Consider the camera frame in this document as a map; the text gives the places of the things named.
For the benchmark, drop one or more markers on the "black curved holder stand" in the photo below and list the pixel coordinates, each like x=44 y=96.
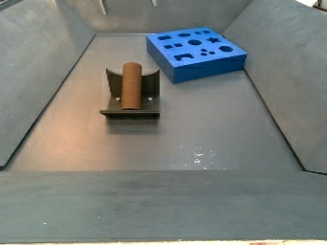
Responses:
x=149 y=101

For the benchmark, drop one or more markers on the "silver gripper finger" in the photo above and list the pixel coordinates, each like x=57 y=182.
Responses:
x=153 y=3
x=102 y=7

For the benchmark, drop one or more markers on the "brown cylinder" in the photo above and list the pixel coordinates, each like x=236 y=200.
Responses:
x=130 y=94

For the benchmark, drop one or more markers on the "blue shape sorting block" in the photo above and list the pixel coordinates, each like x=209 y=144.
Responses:
x=193 y=53

